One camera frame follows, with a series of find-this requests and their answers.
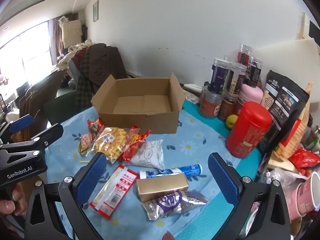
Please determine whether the orange patterned box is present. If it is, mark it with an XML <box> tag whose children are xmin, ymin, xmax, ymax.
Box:
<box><xmin>275</xmin><ymin>119</ymin><xmax>309</xmax><ymax>160</ymax></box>

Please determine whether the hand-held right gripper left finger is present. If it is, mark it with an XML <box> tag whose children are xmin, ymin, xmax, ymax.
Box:
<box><xmin>24</xmin><ymin>152</ymin><xmax>107</xmax><ymax>240</ymax></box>

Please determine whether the cardboard box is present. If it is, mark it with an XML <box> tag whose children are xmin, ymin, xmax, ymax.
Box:
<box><xmin>90</xmin><ymin>72</ymin><xmax>185</xmax><ymax>134</ymax></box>

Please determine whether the small red snack packet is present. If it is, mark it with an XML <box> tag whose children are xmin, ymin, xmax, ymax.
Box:
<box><xmin>87</xmin><ymin>119</ymin><xmax>105</xmax><ymax>133</ymax></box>

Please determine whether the red tin canister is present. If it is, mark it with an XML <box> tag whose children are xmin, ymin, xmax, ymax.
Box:
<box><xmin>226</xmin><ymin>102</ymin><xmax>272</xmax><ymax>158</ymax></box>

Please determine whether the grey chair back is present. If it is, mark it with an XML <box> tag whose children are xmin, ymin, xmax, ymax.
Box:
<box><xmin>67</xmin><ymin>60</ymin><xmax>80</xmax><ymax>85</ymax></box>

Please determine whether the person's left hand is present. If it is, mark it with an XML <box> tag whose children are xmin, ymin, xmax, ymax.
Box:
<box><xmin>0</xmin><ymin>182</ymin><xmax>28</xmax><ymax>217</ymax></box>

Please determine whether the tall cardboard carton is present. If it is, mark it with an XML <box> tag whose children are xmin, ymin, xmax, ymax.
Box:
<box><xmin>61</xmin><ymin>20</ymin><xmax>83</xmax><ymax>48</ymax></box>

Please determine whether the large red yellow snack packet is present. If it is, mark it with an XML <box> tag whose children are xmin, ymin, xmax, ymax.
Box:
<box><xmin>122</xmin><ymin>127</ymin><xmax>152</xmax><ymax>161</ymax></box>

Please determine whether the cream framed wall panel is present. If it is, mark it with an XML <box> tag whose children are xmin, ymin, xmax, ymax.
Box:
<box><xmin>297</xmin><ymin>12</ymin><xmax>320</xmax><ymax>40</ymax></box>

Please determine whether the black printed pouch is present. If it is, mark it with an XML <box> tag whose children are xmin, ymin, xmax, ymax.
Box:
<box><xmin>259</xmin><ymin>70</ymin><xmax>310</xmax><ymax>153</ymax></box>

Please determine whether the window curtain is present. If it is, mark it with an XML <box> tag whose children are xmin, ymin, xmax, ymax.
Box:
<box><xmin>47</xmin><ymin>19</ymin><xmax>63</xmax><ymax>65</ymax></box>

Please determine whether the white patterned packet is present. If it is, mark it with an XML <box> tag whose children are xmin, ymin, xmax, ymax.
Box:
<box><xmin>131</xmin><ymin>140</ymin><xmax>166</xmax><ymax>170</ymax></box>

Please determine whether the large clear jar of red spice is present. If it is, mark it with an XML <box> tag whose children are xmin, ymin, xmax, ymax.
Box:
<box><xmin>199</xmin><ymin>85</ymin><xmax>224</xmax><ymax>118</ymax></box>

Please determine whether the white foam board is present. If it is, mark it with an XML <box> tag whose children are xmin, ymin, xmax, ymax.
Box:
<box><xmin>252</xmin><ymin>37</ymin><xmax>320</xmax><ymax>100</ymax></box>

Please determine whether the long red white packet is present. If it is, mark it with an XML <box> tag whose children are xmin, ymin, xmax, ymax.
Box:
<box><xmin>89</xmin><ymin>164</ymin><xmax>139</xmax><ymax>220</ymax></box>

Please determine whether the clear bag of yellow snacks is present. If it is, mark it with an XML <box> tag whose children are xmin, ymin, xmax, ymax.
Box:
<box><xmin>96</xmin><ymin>127</ymin><xmax>127</xmax><ymax>161</ymax></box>

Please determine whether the wall picture frame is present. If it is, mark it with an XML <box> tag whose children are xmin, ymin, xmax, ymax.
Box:
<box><xmin>92</xmin><ymin>0</ymin><xmax>99</xmax><ymax>22</ymax></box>

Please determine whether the clear jar with red label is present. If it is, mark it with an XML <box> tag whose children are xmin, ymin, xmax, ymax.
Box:
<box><xmin>237</xmin><ymin>44</ymin><xmax>253</xmax><ymax>65</ymax></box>

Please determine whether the clear jar with black label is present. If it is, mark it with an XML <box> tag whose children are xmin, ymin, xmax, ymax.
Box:
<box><xmin>246</xmin><ymin>57</ymin><xmax>262</xmax><ymax>88</ymax></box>

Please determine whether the blue white tube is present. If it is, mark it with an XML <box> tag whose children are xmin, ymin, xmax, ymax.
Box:
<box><xmin>139</xmin><ymin>164</ymin><xmax>202</xmax><ymax>179</ymax></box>

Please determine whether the pink lidded bottle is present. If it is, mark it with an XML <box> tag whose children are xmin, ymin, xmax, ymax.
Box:
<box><xmin>235</xmin><ymin>84</ymin><xmax>263</xmax><ymax>115</ymax></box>

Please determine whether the pile of clothes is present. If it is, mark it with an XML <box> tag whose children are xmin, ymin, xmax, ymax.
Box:
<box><xmin>56</xmin><ymin>40</ymin><xmax>93</xmax><ymax>70</ymax></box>

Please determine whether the stack of books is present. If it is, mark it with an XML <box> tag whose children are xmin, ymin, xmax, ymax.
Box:
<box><xmin>184</xmin><ymin>84</ymin><xmax>203</xmax><ymax>103</ymax></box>

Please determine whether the purple silver foil packet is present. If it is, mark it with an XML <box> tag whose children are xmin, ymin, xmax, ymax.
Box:
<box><xmin>142</xmin><ymin>189</ymin><xmax>209</xmax><ymax>221</ymax></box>

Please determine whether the brown quilted jacket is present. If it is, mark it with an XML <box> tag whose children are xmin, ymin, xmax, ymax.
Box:
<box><xmin>86</xmin><ymin>44</ymin><xmax>128</xmax><ymax>95</ymax></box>

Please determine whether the small gold box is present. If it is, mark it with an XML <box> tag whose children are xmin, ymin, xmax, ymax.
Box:
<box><xmin>137</xmin><ymin>173</ymin><xmax>189</xmax><ymax>202</ymax></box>

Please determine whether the crumpled red bag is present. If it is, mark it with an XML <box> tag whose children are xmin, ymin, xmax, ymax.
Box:
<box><xmin>289</xmin><ymin>148</ymin><xmax>320</xmax><ymax>168</ymax></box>

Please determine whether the pink snack packet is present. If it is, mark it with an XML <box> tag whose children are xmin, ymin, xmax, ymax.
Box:
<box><xmin>79</xmin><ymin>134</ymin><xmax>97</xmax><ymax>156</ymax></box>

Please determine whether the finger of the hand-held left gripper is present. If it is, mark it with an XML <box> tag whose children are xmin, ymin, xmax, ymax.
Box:
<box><xmin>7</xmin><ymin>123</ymin><xmax>64</xmax><ymax>150</ymax></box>
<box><xmin>0</xmin><ymin>114</ymin><xmax>34</xmax><ymax>145</ymax></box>

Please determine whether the clear jar of oats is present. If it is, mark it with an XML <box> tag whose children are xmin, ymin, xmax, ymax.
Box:
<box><xmin>226</xmin><ymin>62</ymin><xmax>247</xmax><ymax>97</ymax></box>

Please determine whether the small jar of red spice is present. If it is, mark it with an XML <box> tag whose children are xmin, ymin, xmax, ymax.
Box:
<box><xmin>217</xmin><ymin>94</ymin><xmax>240</xmax><ymax>122</ymax></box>

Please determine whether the green checked cloth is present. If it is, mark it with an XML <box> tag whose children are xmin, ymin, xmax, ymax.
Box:
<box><xmin>75</xmin><ymin>52</ymin><xmax>94</xmax><ymax>103</ymax></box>

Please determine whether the white plastic bag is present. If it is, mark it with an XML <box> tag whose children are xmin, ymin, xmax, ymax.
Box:
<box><xmin>265</xmin><ymin>166</ymin><xmax>308</xmax><ymax>188</ymax></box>

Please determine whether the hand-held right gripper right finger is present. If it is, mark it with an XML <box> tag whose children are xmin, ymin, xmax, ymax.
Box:
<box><xmin>207</xmin><ymin>152</ymin><xmax>292</xmax><ymax>240</ymax></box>

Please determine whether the yellow green fruit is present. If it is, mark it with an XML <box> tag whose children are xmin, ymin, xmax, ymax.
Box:
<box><xmin>225</xmin><ymin>114</ymin><xmax>238</xmax><ymax>130</ymax></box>

